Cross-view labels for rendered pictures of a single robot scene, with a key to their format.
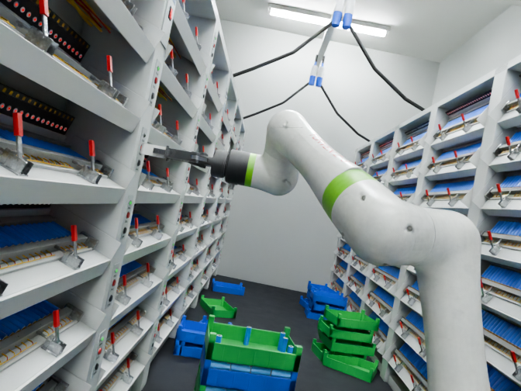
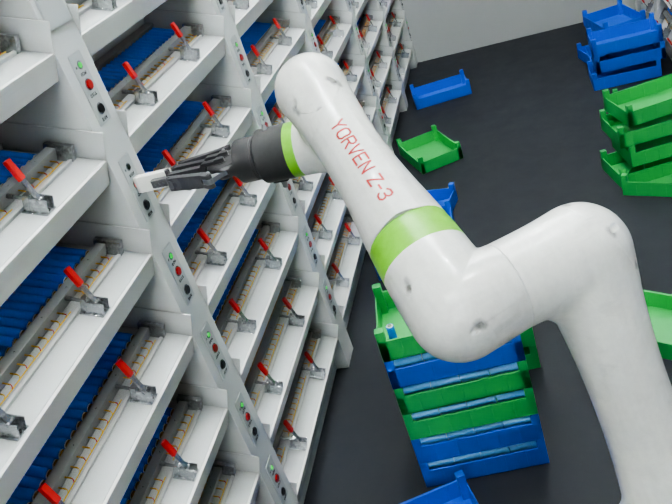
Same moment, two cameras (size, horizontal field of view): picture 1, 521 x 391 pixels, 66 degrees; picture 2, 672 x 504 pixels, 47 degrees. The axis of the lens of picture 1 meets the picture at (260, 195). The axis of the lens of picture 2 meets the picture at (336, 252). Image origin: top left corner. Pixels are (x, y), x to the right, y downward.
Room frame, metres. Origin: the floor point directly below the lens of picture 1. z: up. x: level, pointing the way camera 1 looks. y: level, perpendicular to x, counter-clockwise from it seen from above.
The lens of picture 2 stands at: (-0.04, -0.35, 1.43)
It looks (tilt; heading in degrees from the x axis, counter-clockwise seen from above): 28 degrees down; 19
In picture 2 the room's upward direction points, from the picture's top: 19 degrees counter-clockwise
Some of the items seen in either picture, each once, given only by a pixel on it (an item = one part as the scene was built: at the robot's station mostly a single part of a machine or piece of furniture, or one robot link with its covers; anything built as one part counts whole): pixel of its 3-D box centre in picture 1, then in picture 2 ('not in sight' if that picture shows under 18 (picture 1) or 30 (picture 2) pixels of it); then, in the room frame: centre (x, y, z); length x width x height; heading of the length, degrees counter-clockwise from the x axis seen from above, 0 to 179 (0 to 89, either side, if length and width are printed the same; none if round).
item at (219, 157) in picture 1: (210, 161); (235, 162); (1.11, 0.15, 0.99); 0.09 x 0.08 x 0.07; 90
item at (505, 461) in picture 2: not in sight; (478, 434); (1.38, -0.07, 0.04); 0.30 x 0.20 x 0.08; 98
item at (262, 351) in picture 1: (250, 341); (441, 306); (1.38, -0.07, 0.44); 0.30 x 0.20 x 0.08; 98
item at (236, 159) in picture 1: (236, 168); (275, 155); (1.11, 0.08, 0.99); 0.09 x 0.06 x 0.12; 0
